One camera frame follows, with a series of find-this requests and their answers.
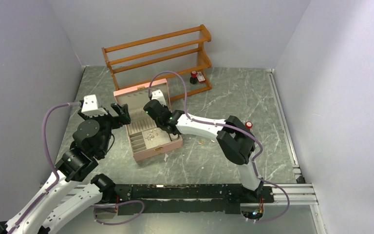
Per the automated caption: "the red black stamp on shelf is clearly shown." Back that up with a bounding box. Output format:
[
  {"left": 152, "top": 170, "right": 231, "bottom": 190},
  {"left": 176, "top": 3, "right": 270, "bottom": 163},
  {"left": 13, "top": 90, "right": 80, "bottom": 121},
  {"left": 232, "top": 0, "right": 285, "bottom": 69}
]
[{"left": 189, "top": 71, "right": 198, "bottom": 84}]

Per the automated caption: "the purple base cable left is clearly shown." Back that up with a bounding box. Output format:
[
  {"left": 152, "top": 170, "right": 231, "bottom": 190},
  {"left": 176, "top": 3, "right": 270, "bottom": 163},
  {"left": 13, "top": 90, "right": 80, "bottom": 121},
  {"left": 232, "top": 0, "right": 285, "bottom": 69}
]
[{"left": 93, "top": 199, "right": 145, "bottom": 226}]

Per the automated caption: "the pink jewelry box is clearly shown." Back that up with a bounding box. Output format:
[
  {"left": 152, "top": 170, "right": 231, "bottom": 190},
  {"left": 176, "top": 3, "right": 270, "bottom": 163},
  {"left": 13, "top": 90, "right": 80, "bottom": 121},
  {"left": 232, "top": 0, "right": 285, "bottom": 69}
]
[{"left": 113, "top": 79, "right": 183, "bottom": 161}]

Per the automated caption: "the red black stamp on table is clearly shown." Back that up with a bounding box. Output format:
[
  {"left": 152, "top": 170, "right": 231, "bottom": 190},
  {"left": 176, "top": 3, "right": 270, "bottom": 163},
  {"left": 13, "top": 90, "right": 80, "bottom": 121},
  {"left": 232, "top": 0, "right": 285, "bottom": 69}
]
[{"left": 244, "top": 121, "right": 253, "bottom": 129}]

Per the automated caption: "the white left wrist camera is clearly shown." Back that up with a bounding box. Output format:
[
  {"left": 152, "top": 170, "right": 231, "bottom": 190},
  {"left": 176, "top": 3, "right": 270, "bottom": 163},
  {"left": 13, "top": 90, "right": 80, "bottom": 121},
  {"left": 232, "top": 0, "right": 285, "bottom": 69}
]
[{"left": 81, "top": 95, "right": 107, "bottom": 117}]

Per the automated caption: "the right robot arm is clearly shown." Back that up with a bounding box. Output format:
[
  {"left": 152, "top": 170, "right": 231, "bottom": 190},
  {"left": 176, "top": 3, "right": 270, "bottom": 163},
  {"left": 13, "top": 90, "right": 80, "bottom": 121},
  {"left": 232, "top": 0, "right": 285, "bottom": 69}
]
[{"left": 144, "top": 99, "right": 264, "bottom": 202}]

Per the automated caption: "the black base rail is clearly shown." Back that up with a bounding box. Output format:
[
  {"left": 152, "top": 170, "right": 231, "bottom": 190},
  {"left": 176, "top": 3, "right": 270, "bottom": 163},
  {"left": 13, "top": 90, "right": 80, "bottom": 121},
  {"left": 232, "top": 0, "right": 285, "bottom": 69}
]
[{"left": 38, "top": 183, "right": 318, "bottom": 215}]

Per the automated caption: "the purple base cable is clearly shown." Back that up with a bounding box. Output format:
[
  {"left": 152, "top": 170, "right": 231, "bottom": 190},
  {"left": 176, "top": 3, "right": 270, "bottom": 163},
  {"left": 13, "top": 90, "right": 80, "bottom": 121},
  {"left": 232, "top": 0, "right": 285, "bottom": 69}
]
[
  {"left": 245, "top": 178, "right": 291, "bottom": 224},
  {"left": 93, "top": 199, "right": 145, "bottom": 226}
]

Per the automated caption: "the wooden shelf rack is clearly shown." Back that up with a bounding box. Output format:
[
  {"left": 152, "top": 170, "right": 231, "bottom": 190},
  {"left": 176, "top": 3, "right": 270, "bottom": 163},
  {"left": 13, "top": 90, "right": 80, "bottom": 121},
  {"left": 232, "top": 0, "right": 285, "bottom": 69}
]
[{"left": 102, "top": 24, "right": 212, "bottom": 96}]

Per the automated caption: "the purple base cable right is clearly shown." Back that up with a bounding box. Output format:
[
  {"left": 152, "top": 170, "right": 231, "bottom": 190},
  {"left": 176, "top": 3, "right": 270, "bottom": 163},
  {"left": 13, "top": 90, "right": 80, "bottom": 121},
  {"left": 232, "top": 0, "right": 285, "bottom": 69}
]
[{"left": 245, "top": 178, "right": 291, "bottom": 224}]

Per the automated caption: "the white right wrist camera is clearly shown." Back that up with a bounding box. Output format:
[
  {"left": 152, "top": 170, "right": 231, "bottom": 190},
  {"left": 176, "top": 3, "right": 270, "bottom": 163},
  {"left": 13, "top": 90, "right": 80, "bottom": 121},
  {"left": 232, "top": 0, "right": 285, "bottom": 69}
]
[{"left": 151, "top": 89, "right": 167, "bottom": 106}]

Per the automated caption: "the red white small box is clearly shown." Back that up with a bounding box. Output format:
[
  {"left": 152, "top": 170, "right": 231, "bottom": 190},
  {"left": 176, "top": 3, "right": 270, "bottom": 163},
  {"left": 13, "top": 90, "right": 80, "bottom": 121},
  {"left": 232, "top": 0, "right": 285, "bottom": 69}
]
[{"left": 196, "top": 72, "right": 206, "bottom": 83}]

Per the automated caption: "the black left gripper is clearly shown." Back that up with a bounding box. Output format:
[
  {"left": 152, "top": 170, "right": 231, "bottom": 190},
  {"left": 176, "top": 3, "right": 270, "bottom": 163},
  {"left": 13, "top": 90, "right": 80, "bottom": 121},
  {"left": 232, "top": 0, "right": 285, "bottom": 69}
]
[{"left": 79, "top": 101, "right": 131, "bottom": 155}]

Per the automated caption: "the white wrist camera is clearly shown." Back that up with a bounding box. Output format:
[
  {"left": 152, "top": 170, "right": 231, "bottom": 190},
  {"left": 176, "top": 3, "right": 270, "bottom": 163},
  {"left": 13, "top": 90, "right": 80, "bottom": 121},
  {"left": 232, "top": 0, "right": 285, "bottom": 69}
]
[
  {"left": 151, "top": 89, "right": 167, "bottom": 106},
  {"left": 81, "top": 95, "right": 107, "bottom": 117}
]

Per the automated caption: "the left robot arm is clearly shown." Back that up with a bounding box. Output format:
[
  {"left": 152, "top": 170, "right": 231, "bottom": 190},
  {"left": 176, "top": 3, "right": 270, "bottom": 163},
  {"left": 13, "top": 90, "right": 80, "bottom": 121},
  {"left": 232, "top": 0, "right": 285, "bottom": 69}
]
[{"left": 0, "top": 101, "right": 131, "bottom": 234}]

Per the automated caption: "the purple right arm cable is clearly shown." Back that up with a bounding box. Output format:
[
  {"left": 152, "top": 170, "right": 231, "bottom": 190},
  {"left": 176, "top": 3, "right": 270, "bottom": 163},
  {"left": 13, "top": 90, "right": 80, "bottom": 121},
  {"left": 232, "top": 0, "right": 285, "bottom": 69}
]
[{"left": 148, "top": 71, "right": 264, "bottom": 181}]

